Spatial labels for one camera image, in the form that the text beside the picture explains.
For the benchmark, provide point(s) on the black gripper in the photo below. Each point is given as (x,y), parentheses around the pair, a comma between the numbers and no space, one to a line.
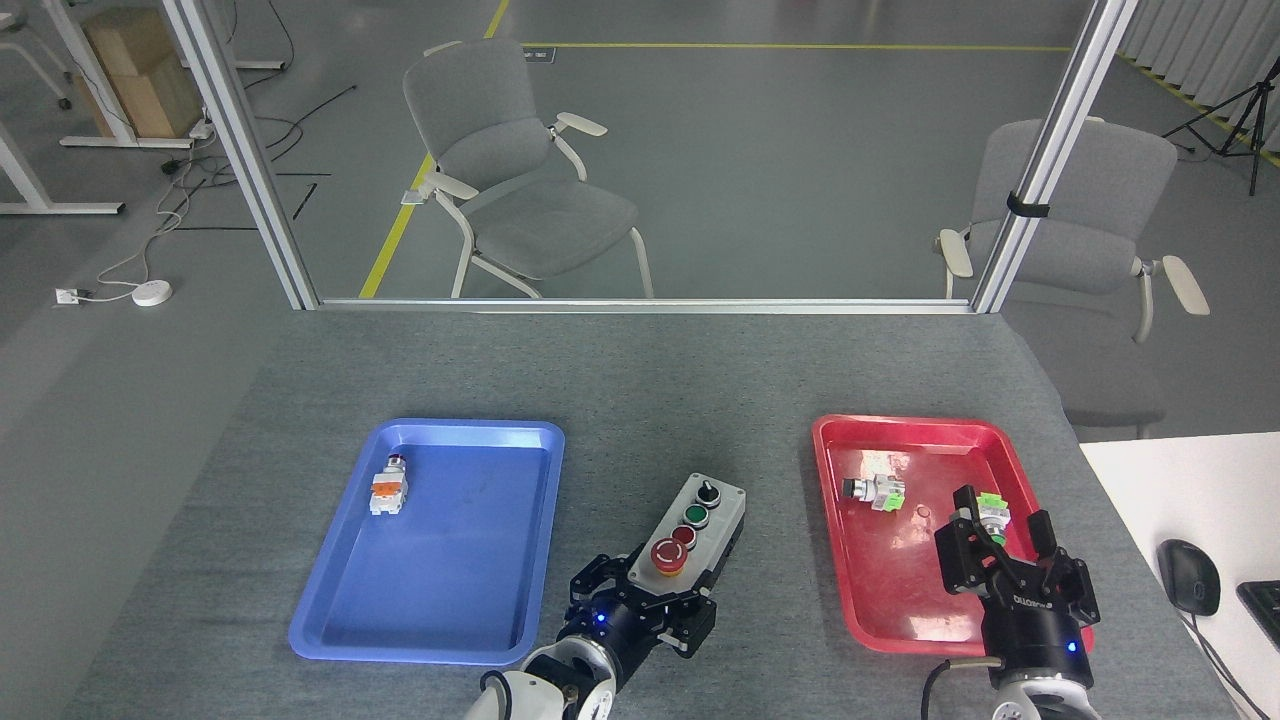
(615,635)
(1035,640)

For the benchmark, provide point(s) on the grey control box with buttons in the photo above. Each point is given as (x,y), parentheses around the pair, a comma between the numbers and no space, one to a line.
(700,525)

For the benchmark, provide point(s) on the brown cardboard box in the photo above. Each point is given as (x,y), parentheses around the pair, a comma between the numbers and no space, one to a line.
(140,75)

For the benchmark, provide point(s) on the red plastic tray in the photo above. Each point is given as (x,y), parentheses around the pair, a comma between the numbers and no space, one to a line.
(900,570)

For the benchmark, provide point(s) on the black computer mouse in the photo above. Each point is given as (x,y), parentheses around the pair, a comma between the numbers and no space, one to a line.
(1188,578)

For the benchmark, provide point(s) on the white side table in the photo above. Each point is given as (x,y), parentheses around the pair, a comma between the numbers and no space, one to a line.
(1180,480)

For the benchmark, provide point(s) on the blue plastic tray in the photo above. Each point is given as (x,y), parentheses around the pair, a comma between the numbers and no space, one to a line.
(460,540)

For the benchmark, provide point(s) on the grey felt table cloth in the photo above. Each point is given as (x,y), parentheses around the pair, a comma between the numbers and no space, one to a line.
(680,400)

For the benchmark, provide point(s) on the black keyboard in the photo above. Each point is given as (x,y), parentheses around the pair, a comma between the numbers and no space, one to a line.
(1262,605)

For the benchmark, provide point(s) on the grey chair with white arms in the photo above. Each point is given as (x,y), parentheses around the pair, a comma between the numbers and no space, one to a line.
(520,200)
(1090,250)

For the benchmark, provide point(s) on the black tripod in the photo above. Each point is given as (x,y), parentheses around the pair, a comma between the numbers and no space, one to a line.
(1252,110)

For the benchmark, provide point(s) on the white pleated curtain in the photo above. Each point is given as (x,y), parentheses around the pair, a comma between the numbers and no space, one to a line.
(1210,50)

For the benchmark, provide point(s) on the white round floor device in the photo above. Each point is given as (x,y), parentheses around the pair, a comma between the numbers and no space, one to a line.
(152,293)

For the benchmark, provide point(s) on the white floor socket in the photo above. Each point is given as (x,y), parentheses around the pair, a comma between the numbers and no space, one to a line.
(68,296)

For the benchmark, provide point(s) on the white desk leg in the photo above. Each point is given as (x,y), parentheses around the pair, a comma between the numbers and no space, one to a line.
(30,180)
(95,70)

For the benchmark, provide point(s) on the silver-headed green push button switch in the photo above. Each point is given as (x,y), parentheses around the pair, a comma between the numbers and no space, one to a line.
(992,508)

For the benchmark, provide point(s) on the black-headed green push button switch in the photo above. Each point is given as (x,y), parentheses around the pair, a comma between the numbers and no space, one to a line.
(875,490)

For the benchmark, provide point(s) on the orange push button switch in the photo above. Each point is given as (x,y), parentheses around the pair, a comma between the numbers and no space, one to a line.
(388,490)

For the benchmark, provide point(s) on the silver aluminium rail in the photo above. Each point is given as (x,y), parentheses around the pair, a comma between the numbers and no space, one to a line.
(640,305)

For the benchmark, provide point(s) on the silver aluminium post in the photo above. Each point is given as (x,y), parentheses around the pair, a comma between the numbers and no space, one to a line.
(1050,160)
(245,160)

